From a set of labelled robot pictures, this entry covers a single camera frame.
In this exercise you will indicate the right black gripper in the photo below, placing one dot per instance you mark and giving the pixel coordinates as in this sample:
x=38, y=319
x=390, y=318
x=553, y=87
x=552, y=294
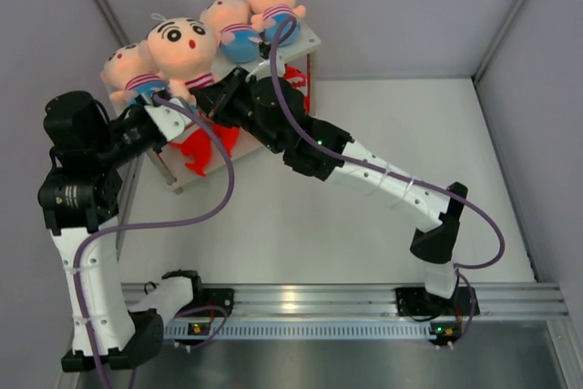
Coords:
x=218, y=100

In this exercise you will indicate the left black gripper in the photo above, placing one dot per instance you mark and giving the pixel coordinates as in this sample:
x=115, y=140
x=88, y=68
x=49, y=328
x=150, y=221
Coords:
x=140, y=108

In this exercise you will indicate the red shark plush toy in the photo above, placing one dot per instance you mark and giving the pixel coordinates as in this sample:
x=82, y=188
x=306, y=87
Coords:
x=300, y=82
x=228, y=137

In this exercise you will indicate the boy doll plush striped shirt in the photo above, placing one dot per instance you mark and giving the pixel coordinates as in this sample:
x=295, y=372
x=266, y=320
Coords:
x=184, y=50
x=267, y=15
x=239, y=42
x=131, y=72

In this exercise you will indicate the red shark plush purple fin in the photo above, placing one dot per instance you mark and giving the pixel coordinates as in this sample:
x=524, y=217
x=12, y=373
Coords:
x=196, y=149

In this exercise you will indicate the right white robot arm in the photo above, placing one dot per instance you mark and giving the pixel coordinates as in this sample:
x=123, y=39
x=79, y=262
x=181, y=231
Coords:
x=330, y=154

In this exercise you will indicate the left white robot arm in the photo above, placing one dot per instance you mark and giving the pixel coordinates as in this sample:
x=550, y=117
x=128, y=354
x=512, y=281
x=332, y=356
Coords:
x=79, y=199

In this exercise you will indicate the white two-tier wooden shelf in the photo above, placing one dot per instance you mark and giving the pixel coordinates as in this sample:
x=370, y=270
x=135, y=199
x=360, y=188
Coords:
x=170, y=162

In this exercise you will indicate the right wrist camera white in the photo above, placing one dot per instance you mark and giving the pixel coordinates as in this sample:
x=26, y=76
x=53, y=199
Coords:
x=265, y=62

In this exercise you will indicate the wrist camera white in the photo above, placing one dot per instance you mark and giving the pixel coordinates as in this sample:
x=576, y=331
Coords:
x=170, y=122
x=265, y=62

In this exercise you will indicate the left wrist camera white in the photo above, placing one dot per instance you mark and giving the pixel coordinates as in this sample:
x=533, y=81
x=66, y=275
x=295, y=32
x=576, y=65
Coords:
x=170, y=122

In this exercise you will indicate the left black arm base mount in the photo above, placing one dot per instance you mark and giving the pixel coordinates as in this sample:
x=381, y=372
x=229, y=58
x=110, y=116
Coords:
x=216, y=296

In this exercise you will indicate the aluminium front rail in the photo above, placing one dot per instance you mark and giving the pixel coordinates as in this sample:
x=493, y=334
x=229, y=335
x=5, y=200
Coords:
x=496, y=301

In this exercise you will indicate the slotted cable duct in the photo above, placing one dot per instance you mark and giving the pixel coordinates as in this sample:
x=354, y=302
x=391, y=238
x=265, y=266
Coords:
x=242, y=330

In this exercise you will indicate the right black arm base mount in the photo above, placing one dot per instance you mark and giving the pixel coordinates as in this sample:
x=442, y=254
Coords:
x=418, y=304

